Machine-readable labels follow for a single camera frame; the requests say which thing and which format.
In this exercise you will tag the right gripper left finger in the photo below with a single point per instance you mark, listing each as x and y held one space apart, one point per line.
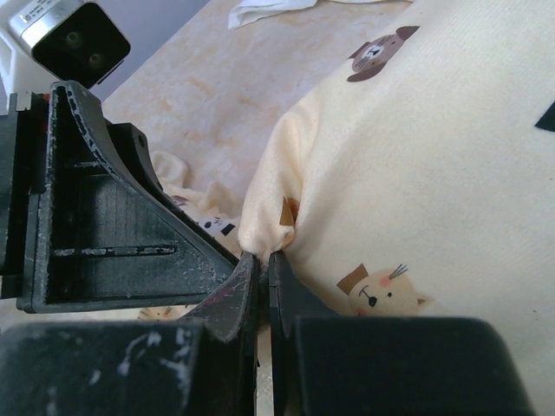
220 372

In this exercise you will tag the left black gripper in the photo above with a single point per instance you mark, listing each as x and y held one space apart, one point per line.
85 223

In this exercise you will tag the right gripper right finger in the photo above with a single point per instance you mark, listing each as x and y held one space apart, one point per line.
289 300

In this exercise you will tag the cream animal print cushion cover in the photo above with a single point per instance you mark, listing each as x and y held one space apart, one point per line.
416 172

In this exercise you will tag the white cloth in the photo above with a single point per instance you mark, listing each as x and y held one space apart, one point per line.
250 11

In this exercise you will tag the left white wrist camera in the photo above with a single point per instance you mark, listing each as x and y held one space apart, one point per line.
58 40

